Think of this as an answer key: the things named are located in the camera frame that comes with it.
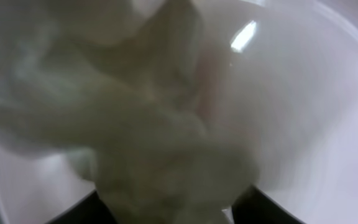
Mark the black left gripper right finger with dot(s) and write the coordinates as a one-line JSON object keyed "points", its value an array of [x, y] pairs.
{"points": [[254, 207]]}

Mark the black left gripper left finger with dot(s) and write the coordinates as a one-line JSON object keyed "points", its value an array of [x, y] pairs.
{"points": [[91, 210]]}

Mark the white napkin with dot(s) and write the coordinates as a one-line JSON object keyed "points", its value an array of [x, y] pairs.
{"points": [[112, 85]]}

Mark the large white plate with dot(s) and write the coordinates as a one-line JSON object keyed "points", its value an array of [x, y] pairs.
{"points": [[278, 78]]}

